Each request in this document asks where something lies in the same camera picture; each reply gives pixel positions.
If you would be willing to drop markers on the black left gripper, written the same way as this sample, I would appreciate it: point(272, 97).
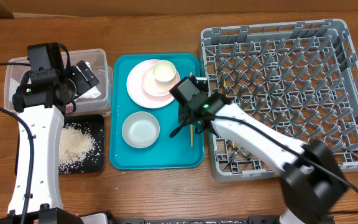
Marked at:
point(83, 84)

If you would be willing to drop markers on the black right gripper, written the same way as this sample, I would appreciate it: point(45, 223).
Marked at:
point(184, 116)

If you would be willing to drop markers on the white napkin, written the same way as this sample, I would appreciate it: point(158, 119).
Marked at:
point(92, 93)

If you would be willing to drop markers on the cream cup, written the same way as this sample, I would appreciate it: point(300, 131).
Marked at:
point(164, 71)

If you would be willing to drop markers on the pink bowl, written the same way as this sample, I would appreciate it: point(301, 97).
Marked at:
point(154, 88)

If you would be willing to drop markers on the white round plate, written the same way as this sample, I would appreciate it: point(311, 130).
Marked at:
point(136, 91)

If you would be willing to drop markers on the white rice pile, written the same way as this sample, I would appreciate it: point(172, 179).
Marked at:
point(79, 150)

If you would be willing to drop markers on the grey bowl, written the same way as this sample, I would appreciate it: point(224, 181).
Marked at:
point(140, 129)

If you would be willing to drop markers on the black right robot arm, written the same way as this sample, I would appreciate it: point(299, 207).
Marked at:
point(310, 177)

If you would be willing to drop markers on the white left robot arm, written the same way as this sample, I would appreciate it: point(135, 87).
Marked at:
point(36, 197)

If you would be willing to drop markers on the grey dishwasher rack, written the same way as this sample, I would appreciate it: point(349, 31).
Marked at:
point(299, 78)

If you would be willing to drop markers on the black flat tray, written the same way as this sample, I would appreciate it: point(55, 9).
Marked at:
point(96, 123)

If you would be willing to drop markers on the teal serving tray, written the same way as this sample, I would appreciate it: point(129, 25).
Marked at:
point(165, 152)

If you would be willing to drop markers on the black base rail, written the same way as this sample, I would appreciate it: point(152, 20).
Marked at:
point(270, 219)

